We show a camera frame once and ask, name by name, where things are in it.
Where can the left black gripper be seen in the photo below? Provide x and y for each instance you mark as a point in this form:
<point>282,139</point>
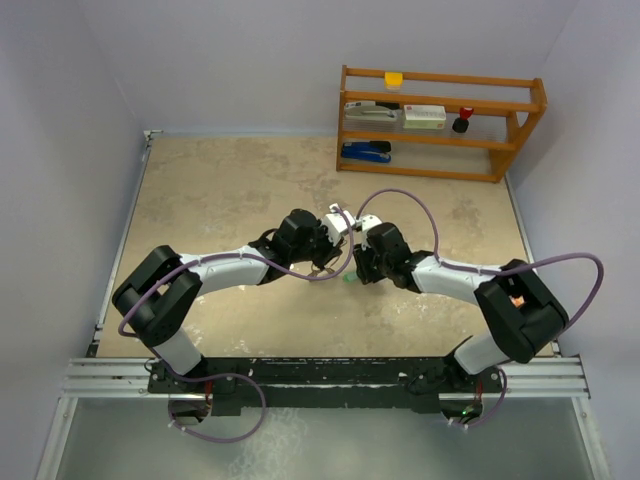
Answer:
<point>329,249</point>

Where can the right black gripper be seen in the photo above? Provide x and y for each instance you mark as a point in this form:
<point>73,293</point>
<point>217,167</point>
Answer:
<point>361,254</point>

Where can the metal keyring with keys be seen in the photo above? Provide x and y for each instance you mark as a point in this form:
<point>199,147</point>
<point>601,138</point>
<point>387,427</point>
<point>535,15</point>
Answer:
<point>321,271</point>

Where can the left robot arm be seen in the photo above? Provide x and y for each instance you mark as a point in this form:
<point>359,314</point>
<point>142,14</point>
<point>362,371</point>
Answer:
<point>156,297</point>

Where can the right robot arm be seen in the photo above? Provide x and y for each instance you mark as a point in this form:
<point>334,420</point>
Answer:
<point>521,314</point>

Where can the blue stapler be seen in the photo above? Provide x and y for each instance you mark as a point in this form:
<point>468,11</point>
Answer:
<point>370,151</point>

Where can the grey stapler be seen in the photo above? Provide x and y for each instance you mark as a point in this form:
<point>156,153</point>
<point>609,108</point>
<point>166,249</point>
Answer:
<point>372,111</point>

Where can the wooden shelf rack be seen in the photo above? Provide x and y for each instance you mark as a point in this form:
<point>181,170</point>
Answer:
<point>506,112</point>

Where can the white red box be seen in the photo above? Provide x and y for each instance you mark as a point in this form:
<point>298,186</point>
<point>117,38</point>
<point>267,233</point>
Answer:
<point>426,117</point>

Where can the black red bottle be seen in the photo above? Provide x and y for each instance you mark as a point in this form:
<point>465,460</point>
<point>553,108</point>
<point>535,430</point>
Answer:
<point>461,123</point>

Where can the yellow cap container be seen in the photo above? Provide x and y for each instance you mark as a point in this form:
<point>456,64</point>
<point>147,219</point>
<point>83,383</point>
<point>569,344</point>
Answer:
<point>393,81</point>

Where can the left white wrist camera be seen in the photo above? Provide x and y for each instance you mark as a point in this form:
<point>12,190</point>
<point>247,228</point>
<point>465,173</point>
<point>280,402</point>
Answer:
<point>338,223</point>

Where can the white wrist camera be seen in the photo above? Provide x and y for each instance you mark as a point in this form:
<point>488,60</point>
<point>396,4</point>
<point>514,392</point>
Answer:
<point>367,222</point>
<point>338,223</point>

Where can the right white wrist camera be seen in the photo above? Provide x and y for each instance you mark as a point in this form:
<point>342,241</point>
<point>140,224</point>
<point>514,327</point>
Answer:
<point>367,222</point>

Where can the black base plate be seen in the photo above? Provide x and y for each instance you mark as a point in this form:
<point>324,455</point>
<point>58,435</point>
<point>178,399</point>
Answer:
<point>419,384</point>

